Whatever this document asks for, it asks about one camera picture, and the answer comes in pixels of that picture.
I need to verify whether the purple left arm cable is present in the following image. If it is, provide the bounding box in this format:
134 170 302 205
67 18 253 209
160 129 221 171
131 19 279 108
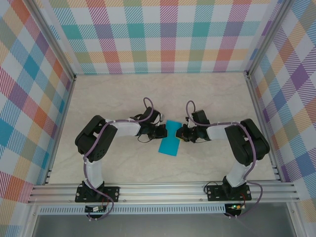
83 97 155 221

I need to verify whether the aluminium frame leg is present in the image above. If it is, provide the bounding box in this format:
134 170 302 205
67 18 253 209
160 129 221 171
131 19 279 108
287 202 305 237
23 204 41 237

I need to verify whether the aluminium frame post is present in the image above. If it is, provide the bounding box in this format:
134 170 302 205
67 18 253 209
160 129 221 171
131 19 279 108
245 0 294 79
26 0 77 81

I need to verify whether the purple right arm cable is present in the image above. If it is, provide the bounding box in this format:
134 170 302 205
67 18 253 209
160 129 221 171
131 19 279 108
185 100 263 219

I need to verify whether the thin black left gripper wire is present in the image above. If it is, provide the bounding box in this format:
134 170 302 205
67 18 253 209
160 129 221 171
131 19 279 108
137 134 154 144

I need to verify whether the long aluminium mounting rail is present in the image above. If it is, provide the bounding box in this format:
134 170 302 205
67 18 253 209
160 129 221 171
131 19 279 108
27 182 301 204

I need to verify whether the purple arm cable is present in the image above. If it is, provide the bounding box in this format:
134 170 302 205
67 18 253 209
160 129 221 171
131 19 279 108
83 97 155 221
185 100 263 219

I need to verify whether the blue paper sheet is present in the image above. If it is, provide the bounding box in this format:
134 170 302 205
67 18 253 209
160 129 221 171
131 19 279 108
158 119 183 157

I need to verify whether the aluminium side rail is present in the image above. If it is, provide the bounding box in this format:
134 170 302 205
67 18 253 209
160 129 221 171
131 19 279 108
43 75 77 186
244 71 283 183

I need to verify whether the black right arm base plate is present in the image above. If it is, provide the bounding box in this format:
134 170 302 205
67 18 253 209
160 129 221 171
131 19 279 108
206 185 252 202

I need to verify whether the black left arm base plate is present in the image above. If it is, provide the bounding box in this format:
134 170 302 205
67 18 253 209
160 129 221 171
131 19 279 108
75 186 120 203

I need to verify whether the perforated grey cable tray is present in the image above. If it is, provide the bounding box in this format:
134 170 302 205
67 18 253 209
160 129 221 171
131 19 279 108
39 203 227 215

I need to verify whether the thin black base wire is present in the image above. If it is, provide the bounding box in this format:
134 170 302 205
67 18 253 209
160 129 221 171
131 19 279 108
204 181 225 195

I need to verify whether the grey metal panel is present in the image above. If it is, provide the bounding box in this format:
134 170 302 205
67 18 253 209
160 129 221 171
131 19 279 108
32 213 297 237

